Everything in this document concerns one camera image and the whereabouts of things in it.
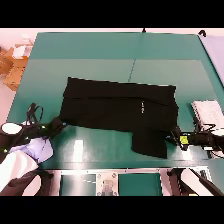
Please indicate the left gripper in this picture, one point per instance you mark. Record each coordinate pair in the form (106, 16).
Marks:
(58, 126)

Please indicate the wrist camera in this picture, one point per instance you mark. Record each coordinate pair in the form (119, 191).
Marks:
(32, 113)
(205, 127)

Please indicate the black garment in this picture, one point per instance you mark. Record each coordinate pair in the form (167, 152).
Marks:
(116, 106)

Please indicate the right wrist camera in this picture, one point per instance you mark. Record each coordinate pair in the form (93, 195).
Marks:
(205, 127)

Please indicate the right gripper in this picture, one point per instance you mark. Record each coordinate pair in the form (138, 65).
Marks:
(180, 138)

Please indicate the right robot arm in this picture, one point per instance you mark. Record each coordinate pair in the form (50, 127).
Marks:
(206, 138)

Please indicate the silver frame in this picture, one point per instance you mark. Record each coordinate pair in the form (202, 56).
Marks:
(106, 181)

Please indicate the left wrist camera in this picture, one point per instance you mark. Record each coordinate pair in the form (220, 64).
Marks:
(32, 113)

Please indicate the white textured garment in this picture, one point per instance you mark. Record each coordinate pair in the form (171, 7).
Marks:
(210, 111)

